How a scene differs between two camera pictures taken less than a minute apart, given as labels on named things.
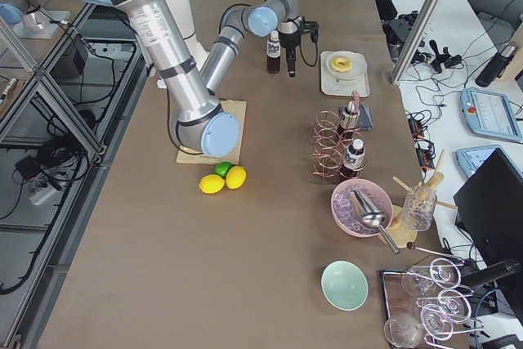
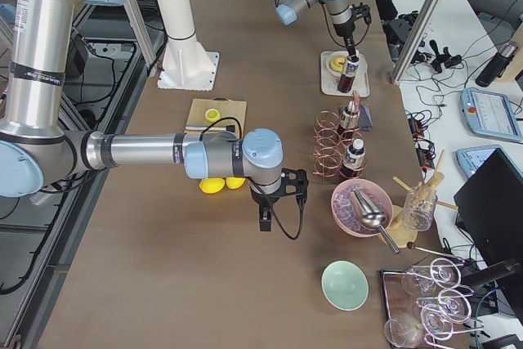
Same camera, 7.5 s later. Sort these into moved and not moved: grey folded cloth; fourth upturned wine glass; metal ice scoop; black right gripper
Moved: black right gripper
Not moved: metal ice scoop; grey folded cloth; fourth upturned wine glass
